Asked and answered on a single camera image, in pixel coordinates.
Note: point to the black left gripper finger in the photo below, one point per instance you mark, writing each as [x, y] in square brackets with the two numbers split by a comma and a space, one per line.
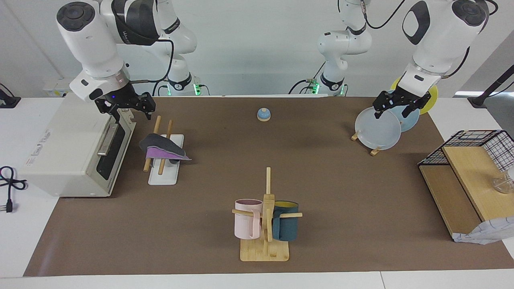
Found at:
[379, 106]
[411, 107]

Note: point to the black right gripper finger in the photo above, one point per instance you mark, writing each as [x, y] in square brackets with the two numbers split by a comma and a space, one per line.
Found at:
[146, 104]
[106, 108]

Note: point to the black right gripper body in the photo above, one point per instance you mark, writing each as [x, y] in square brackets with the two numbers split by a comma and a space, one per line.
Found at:
[120, 98]

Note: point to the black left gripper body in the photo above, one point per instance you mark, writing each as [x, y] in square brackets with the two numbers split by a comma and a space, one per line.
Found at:
[403, 98]

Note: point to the purple and grey towel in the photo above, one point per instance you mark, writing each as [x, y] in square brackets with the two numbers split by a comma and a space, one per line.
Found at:
[160, 144]

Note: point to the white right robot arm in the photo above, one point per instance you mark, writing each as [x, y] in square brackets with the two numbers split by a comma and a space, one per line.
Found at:
[92, 44]

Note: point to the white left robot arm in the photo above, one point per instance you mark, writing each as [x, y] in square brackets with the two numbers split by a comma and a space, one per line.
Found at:
[441, 36]

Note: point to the wooden plate rack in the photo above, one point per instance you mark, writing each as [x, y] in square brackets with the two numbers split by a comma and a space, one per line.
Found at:
[375, 152]

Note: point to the white towel rack wooden bars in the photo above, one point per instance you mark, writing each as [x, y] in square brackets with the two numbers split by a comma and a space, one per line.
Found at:
[162, 176]

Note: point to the light blue plate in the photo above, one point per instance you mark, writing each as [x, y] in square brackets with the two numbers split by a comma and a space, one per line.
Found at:
[409, 122]

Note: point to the yellow plate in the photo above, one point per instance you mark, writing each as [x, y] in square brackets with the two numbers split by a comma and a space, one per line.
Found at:
[431, 101]

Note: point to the translucent white plate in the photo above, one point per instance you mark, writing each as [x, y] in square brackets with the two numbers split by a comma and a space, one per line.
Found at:
[377, 132]

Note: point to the cream toaster oven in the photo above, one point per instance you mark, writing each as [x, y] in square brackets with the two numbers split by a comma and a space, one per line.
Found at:
[60, 148]

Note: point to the black stand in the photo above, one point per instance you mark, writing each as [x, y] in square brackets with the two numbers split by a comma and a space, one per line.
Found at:
[478, 100]

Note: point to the wooden shelf box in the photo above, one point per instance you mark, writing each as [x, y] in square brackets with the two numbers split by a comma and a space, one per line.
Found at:
[470, 172]

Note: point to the blue call bell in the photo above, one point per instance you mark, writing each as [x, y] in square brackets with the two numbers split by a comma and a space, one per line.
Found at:
[264, 115]

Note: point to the clear glass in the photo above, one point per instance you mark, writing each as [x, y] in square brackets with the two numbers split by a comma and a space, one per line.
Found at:
[502, 184]

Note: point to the brown table mat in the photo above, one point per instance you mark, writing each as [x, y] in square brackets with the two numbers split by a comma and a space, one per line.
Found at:
[200, 224]

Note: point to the white paper wrap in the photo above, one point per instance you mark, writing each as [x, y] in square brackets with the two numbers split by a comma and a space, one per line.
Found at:
[490, 233]

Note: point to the dark teal mug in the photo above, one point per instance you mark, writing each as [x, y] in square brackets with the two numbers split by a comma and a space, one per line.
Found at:
[286, 228]

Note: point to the pink mug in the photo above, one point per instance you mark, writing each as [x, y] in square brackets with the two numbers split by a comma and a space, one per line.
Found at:
[245, 224]

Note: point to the wooden mug tree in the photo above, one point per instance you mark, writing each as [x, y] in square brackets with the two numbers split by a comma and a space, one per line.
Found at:
[265, 251]

